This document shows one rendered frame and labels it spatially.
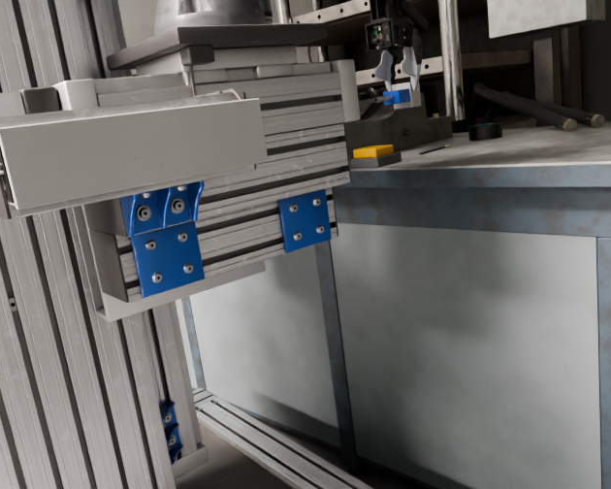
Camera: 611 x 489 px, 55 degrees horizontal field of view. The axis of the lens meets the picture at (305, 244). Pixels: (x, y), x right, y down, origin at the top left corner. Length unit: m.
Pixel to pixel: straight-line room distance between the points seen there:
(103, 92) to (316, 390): 1.06
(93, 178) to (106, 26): 0.46
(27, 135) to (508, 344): 0.91
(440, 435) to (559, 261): 0.49
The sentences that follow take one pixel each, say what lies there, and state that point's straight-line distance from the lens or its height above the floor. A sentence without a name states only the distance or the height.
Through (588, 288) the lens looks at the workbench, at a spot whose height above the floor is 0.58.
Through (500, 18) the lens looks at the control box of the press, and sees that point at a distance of 2.07.
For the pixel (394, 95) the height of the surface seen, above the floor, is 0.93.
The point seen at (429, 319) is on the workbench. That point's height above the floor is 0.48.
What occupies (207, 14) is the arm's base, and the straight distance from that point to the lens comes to 0.79.
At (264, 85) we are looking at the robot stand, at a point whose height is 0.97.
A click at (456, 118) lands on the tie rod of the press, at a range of 2.01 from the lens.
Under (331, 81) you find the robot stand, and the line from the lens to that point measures 0.89.
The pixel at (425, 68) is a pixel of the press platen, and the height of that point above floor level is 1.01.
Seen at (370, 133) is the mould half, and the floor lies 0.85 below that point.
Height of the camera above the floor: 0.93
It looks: 13 degrees down
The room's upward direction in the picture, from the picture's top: 8 degrees counter-clockwise
